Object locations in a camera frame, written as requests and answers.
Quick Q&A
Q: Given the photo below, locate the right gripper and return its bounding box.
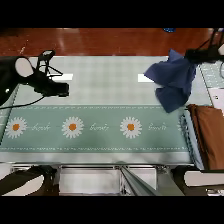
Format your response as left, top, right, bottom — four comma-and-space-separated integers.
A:
184, 48, 205, 64

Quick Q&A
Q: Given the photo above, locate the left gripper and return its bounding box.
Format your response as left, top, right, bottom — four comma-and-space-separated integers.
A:
32, 77, 70, 98

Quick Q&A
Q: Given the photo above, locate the brown garment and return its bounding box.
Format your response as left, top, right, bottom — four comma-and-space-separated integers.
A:
186, 103, 224, 171

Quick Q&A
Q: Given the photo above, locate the pale blue garment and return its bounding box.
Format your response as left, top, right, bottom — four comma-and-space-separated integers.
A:
181, 109, 205, 171

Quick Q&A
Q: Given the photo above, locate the black cable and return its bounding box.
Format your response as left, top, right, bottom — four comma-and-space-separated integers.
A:
0, 95, 47, 111

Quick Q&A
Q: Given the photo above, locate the silver frame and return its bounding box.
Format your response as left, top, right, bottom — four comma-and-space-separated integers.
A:
0, 161, 224, 197

